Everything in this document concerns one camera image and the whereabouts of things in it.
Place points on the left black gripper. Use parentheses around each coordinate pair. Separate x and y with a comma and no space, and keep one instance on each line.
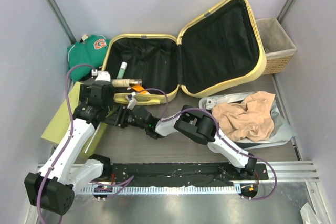
(85,92)

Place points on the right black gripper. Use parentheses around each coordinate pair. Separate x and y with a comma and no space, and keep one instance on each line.
(115,118)

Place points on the yellow-green drawer box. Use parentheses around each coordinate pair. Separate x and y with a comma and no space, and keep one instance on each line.
(58,126)

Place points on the yellow hard-shell suitcase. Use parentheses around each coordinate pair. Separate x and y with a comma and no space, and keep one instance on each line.
(219,49)

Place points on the beige sock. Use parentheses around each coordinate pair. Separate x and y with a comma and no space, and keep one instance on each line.
(249,119)

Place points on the white plastic mesh basket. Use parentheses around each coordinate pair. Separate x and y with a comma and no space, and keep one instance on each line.
(262,144)

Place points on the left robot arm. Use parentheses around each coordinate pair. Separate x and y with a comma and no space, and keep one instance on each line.
(54,186)

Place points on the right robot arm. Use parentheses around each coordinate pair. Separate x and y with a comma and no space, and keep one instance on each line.
(196,124)

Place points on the beige cosmetic bottle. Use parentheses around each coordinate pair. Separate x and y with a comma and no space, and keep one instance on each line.
(126,83)

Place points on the orange tube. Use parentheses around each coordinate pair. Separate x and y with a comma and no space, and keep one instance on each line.
(139,89)

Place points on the green white tube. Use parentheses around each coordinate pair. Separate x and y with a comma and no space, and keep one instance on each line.
(122,70)

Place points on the green jersey with G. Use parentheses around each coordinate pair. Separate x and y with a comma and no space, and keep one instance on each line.
(90,51)

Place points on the wicker basket with liner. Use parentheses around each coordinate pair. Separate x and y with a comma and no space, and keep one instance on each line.
(278,46)

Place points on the white crumpled plastic bag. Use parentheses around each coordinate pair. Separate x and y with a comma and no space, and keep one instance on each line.
(308,215)

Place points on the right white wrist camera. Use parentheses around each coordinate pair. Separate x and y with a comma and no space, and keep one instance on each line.
(132,102)

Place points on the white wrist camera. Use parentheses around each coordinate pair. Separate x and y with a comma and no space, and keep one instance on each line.
(99,75)
(132,102)

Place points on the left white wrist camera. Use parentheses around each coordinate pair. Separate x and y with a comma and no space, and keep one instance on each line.
(99,75)

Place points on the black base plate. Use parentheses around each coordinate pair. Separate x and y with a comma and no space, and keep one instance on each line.
(181,174)

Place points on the white slotted cable duct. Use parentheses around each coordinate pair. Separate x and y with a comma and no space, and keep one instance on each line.
(94,190)

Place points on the aluminium rail frame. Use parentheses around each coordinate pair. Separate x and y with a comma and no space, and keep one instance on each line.
(298,184)

